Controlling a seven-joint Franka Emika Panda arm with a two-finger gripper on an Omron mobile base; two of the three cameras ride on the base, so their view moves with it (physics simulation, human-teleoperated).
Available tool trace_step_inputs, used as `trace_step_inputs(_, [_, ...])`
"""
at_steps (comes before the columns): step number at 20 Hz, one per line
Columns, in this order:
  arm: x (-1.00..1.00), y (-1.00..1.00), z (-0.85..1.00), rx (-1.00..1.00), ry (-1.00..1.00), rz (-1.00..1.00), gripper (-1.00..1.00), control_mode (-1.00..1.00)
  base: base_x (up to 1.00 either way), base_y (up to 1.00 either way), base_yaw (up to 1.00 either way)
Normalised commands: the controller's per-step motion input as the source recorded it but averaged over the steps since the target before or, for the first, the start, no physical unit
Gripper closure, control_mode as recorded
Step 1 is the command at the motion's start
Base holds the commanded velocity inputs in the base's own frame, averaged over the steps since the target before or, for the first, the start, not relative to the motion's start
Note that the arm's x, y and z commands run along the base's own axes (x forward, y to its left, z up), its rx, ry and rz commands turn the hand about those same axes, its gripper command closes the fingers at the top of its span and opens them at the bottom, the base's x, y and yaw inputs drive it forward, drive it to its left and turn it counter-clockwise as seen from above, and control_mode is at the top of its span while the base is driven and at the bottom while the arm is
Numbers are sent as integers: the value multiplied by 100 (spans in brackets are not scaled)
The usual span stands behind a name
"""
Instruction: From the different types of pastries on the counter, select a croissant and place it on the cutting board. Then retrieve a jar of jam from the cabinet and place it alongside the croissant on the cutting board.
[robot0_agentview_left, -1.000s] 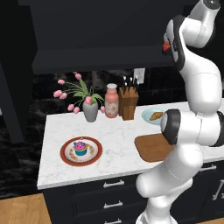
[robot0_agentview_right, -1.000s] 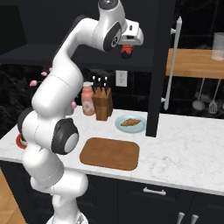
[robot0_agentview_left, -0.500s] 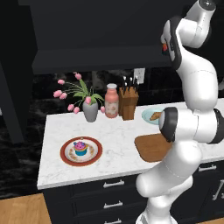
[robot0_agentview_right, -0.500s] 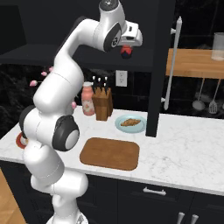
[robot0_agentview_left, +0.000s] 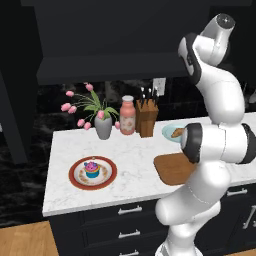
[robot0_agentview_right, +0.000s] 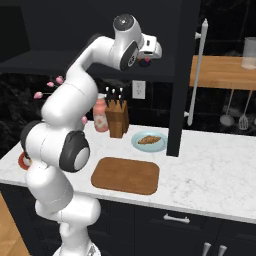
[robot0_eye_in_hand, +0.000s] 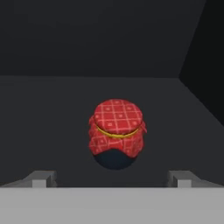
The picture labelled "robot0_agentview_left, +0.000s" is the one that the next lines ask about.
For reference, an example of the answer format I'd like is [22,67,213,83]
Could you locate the wooden cutting board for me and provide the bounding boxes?
[153,152,198,187]

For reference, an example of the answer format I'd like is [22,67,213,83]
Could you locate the dark drawer front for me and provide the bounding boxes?
[80,199,161,224]
[83,220,169,249]
[220,183,256,202]

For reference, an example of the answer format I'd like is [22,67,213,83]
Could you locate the grey vase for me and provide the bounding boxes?
[93,114,113,141]

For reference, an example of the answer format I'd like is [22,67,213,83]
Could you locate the red rimmed plate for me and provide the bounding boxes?
[68,155,118,191]

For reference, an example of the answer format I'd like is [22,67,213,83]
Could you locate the pink jar with white lid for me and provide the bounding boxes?
[119,95,137,136]

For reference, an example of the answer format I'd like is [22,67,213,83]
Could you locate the dark cabinet door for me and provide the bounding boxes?
[0,0,44,166]

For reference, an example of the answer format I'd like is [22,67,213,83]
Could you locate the brown croissant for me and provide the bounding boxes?
[170,127,186,139]

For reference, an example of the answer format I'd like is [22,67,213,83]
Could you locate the dark cupboard door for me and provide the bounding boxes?
[226,199,256,254]

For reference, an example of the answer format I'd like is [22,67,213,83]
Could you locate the pink tulip bunch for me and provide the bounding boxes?
[60,82,122,131]

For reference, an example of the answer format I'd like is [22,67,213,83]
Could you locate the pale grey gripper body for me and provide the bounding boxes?
[246,90,256,105]

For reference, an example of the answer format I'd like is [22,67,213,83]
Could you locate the teal plate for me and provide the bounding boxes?
[161,123,188,145]

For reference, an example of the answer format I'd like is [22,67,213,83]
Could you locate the colourful cupcake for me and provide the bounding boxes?
[83,160,101,179]

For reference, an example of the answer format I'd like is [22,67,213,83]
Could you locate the wooden knife block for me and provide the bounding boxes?
[134,86,160,139]

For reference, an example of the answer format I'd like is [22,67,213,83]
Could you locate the silver drawer handle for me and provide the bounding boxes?
[226,187,249,197]
[118,249,140,256]
[118,229,141,240]
[117,205,143,216]

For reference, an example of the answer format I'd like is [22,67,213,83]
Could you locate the dark overhead cabinet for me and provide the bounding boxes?
[20,0,256,86]

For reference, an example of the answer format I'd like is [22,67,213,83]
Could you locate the white wall socket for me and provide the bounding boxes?
[152,77,167,97]

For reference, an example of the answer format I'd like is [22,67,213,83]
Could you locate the silver cupboard door handle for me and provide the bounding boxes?
[242,205,256,230]

